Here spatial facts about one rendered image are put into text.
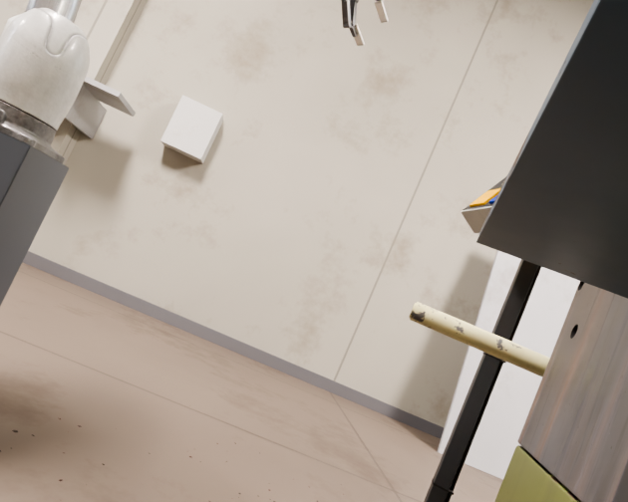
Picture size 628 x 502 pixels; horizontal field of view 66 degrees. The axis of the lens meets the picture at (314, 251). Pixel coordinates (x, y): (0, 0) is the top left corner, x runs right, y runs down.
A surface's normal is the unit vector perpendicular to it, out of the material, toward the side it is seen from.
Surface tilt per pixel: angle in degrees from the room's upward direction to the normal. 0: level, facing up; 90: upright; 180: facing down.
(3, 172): 90
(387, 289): 90
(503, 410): 79
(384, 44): 90
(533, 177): 180
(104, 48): 90
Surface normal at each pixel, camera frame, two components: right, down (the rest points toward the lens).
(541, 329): 0.21, -0.22
